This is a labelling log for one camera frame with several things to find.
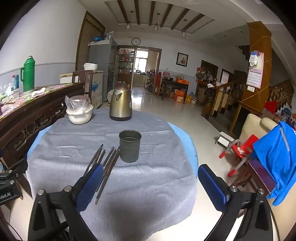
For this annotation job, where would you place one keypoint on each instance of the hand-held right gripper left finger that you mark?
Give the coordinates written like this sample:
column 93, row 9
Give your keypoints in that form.
column 90, row 185

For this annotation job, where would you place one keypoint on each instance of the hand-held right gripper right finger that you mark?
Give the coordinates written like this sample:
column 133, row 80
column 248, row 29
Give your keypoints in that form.
column 212, row 187

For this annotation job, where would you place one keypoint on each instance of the bundle of dark chopsticks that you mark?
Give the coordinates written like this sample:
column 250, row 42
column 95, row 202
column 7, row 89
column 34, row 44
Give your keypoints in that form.
column 108, row 162

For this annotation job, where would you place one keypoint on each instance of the dark metal utensil cup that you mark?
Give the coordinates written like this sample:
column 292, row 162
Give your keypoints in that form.
column 130, row 148

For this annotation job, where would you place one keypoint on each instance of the red child chair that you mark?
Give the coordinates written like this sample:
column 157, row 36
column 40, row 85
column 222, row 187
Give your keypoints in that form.
column 241, row 149

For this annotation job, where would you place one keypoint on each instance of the grey felt table cloth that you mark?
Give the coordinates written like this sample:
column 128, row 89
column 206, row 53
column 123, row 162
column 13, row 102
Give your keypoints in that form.
column 138, row 190

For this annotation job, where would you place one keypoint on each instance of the white step stool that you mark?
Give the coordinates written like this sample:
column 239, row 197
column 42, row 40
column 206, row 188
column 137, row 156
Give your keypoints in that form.
column 224, row 140

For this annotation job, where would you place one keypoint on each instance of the brown wooden stool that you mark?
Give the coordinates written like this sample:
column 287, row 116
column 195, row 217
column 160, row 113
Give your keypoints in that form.
column 261, row 176

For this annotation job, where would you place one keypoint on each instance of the carved dark wooden sideboard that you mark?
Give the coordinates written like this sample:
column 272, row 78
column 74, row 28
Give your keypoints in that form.
column 30, row 120

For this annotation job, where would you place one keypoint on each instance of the white plastic bowl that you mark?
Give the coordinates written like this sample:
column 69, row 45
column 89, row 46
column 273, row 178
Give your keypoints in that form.
column 79, row 117

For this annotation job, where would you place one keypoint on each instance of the blue jacket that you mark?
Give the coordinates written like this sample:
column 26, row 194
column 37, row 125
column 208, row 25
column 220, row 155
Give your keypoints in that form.
column 275, row 157

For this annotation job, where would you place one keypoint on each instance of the beige armchair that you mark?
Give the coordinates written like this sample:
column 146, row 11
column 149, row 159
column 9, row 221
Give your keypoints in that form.
column 252, row 125

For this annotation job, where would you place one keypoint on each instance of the brass coloured electric kettle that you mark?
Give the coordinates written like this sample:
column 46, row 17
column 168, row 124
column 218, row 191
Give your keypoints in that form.
column 120, row 106

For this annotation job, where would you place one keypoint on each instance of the wooden stair railing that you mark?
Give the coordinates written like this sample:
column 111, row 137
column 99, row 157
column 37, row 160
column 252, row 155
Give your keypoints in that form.
column 222, row 97

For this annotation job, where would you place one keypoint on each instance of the pink patterned sideboard cloth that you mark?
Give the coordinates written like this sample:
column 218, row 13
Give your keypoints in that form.
column 34, row 97

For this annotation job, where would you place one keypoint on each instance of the yellow plastic jug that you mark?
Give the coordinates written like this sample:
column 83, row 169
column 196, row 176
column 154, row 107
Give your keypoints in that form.
column 188, row 99

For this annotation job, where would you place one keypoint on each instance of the white round fan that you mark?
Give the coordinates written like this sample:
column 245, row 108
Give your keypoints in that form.
column 110, row 95

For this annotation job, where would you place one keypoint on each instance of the orange cardboard box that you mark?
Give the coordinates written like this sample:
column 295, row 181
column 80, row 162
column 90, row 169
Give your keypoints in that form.
column 180, row 96

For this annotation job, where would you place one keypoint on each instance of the white crumpled tissue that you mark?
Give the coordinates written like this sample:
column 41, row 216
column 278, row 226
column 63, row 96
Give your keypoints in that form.
column 38, row 91

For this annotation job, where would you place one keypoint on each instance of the white chest freezer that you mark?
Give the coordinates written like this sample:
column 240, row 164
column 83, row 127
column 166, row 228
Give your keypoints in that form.
column 96, row 87

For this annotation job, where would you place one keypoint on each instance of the plastic bottle with blue label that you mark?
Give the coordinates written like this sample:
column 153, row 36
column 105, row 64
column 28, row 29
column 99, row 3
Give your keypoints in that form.
column 15, row 81

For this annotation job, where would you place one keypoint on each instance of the dark wooden side table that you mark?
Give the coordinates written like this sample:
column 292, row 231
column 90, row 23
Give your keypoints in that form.
column 174, row 86

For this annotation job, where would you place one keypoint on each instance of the dark wooden chair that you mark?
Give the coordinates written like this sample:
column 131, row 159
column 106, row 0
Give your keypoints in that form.
column 79, row 76

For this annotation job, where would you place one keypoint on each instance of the orange crate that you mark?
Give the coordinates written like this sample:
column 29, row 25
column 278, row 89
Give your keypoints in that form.
column 182, row 81

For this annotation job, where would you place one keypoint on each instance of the green thermos flask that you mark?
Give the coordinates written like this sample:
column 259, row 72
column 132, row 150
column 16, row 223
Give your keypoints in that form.
column 28, row 74

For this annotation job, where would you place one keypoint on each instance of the dark wooden door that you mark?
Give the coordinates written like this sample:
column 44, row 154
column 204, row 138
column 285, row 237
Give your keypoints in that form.
column 209, row 69

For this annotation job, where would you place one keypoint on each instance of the white rice cooker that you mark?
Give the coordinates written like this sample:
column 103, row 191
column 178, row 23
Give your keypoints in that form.
column 90, row 66

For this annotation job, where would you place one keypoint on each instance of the glass display cabinet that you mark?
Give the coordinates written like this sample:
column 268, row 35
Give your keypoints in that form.
column 124, row 64

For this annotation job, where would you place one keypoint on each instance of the grey refrigerator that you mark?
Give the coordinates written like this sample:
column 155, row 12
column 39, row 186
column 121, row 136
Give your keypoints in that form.
column 101, row 58

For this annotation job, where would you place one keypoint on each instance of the framed flower picture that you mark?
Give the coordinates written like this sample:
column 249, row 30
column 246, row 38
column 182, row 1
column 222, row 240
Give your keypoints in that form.
column 182, row 59

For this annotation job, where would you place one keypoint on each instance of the white hanging bag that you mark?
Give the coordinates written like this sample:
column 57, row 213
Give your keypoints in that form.
column 253, row 59

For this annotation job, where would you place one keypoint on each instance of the brown slatted wooden door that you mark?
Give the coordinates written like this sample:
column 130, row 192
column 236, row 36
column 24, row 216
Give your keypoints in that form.
column 89, row 41

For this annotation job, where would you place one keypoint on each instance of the blue items on refrigerator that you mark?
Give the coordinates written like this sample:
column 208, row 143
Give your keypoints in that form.
column 99, row 38

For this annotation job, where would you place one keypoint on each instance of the orange brown pillar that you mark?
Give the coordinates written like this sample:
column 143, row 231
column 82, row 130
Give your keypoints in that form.
column 264, row 41

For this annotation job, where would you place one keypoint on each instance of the pendant ceiling lamp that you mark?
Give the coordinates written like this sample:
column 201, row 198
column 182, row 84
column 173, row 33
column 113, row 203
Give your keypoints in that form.
column 156, row 25
column 128, row 24
column 183, row 32

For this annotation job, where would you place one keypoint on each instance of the white light switch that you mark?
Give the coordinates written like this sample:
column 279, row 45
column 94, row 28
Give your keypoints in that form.
column 251, row 88

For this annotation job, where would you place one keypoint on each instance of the pink wall calendar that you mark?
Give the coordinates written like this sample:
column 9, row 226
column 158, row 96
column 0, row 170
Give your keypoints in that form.
column 255, row 75

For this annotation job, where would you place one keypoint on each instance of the round wall clock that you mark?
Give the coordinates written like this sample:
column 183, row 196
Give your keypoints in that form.
column 136, row 41

